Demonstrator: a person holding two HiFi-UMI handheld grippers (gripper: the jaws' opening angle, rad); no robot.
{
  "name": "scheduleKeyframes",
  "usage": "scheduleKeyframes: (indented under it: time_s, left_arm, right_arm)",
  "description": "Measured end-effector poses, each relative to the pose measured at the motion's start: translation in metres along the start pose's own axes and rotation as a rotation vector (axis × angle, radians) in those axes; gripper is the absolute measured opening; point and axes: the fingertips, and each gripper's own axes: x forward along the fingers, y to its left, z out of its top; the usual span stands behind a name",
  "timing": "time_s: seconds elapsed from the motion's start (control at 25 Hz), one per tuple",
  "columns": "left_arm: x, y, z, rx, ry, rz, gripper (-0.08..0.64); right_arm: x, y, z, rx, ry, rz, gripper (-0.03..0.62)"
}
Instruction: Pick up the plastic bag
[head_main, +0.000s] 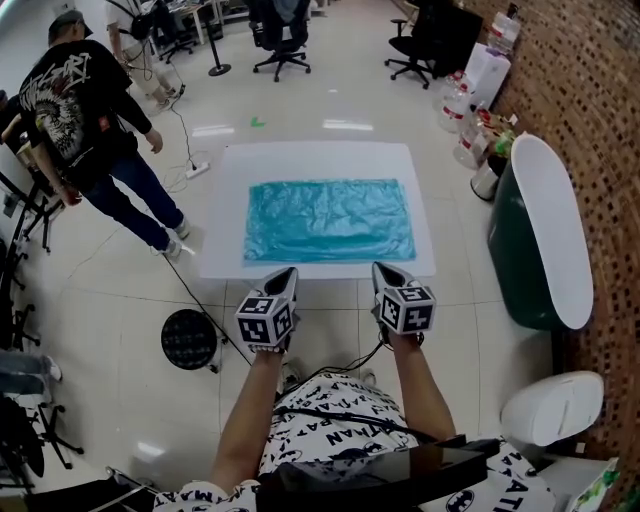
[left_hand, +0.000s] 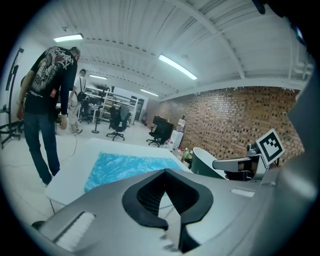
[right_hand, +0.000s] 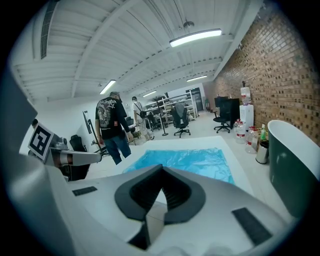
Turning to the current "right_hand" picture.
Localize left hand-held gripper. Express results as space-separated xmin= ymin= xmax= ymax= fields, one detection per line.
xmin=26 ymin=118 xmax=103 ymax=181

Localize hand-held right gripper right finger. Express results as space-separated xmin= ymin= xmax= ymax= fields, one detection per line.
xmin=145 ymin=165 xmax=299 ymax=256

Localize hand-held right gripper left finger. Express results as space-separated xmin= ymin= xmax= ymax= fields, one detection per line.
xmin=46 ymin=163 xmax=165 ymax=256

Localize blue plastic bag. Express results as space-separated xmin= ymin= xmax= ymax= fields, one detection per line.
xmin=121 ymin=147 xmax=236 ymax=186

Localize steel trash bin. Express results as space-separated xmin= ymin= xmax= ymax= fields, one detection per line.
xmin=255 ymin=140 xmax=270 ymax=165

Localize clear water jug red label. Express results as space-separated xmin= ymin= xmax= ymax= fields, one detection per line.
xmin=234 ymin=119 xmax=247 ymax=145
xmin=244 ymin=126 xmax=259 ymax=154
xmin=240 ymin=86 xmax=252 ymax=106

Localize dark green white bathtub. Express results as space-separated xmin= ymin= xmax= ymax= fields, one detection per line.
xmin=266 ymin=119 xmax=320 ymax=219

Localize white storage shelves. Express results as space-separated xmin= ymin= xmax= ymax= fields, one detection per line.
xmin=144 ymin=89 xmax=201 ymax=126

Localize black office chair grey jacket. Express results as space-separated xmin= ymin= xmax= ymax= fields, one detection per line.
xmin=171 ymin=102 xmax=191 ymax=139

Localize white water dispenser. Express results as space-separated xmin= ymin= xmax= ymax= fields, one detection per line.
xmin=239 ymin=104 xmax=255 ymax=131

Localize ceiling air vent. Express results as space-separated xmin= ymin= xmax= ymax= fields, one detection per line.
xmin=40 ymin=0 xmax=60 ymax=60

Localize black stanchion post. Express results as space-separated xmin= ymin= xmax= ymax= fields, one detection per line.
xmin=161 ymin=112 xmax=170 ymax=137

